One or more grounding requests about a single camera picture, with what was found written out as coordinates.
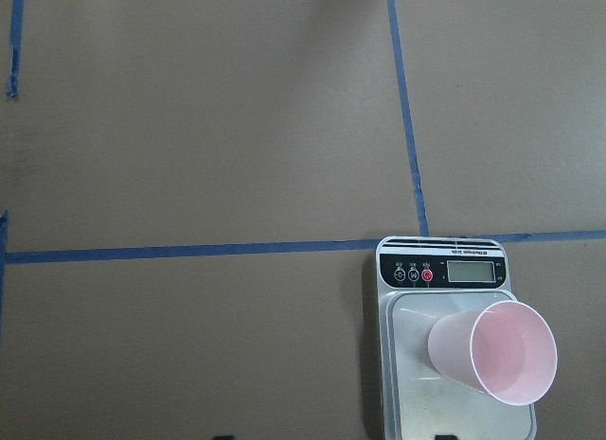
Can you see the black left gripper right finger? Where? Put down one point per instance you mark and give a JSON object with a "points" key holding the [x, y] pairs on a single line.
{"points": [[445, 437]]}

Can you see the pink plastic cup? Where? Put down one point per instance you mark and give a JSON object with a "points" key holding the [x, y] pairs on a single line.
{"points": [[505, 350]]}

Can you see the white digital kitchen scale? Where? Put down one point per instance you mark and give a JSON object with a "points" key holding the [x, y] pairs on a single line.
{"points": [[429, 295]]}

